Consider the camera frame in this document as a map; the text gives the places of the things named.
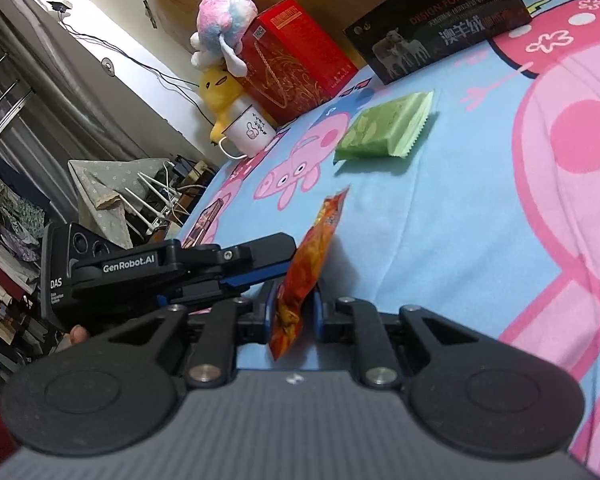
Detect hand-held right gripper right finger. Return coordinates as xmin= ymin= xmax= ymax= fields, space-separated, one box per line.
xmin=312 ymin=284 xmax=486 ymax=389

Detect cluttered shelf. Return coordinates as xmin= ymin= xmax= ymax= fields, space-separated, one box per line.
xmin=0 ymin=154 xmax=72 ymax=377

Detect printed blanket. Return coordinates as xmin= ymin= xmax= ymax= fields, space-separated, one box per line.
xmin=176 ymin=0 xmax=600 ymax=477

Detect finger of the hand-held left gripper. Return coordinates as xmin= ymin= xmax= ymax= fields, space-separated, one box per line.
xmin=157 ymin=275 xmax=286 ymax=307
xmin=207 ymin=232 xmax=299 ymax=284

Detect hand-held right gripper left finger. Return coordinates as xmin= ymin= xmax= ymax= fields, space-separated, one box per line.
xmin=107 ymin=282 xmax=277 ymax=389

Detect white enamel mug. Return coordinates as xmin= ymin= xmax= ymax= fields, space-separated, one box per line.
xmin=217 ymin=102 xmax=277 ymax=160

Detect orange snack packet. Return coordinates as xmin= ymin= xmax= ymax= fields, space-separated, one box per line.
xmin=268 ymin=186 xmax=351 ymax=361

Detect power strip with plugs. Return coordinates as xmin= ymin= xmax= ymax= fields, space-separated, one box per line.
xmin=171 ymin=156 xmax=219 ymax=197

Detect yellow plush toy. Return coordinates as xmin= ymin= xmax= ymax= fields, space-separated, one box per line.
xmin=199 ymin=67 xmax=246 ymax=146

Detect pastel plush toy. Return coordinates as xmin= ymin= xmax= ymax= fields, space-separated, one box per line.
xmin=189 ymin=0 xmax=261 ymax=79

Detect red cardboard box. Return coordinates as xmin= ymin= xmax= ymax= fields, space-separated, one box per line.
xmin=237 ymin=0 xmax=360 ymax=129

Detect black wall cable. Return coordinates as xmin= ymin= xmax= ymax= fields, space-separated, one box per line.
xmin=45 ymin=0 xmax=217 ymax=127

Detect grey curtain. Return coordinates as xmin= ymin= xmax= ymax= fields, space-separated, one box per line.
xmin=0 ymin=0 xmax=207 ymax=173

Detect grey patterned cloth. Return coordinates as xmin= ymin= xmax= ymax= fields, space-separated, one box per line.
xmin=67 ymin=157 xmax=182 ymax=252

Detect light green snack packet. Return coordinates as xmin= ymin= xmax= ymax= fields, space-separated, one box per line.
xmin=333 ymin=90 xmax=436 ymax=164

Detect black cardboard box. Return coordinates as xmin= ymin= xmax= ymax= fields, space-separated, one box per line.
xmin=343 ymin=0 xmax=534 ymax=86

